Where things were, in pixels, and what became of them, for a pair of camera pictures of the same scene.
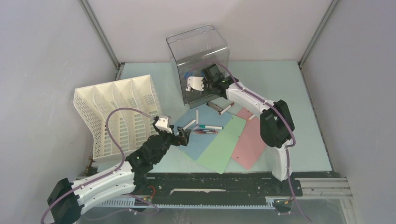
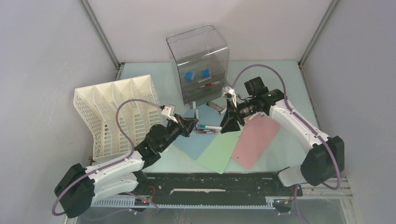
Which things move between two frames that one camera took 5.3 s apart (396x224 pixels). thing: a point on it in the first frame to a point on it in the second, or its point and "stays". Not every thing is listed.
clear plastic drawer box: [194, 49] stays
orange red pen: [206, 132] stays
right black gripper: [205, 90] to [232, 114]
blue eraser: [187, 74] stays
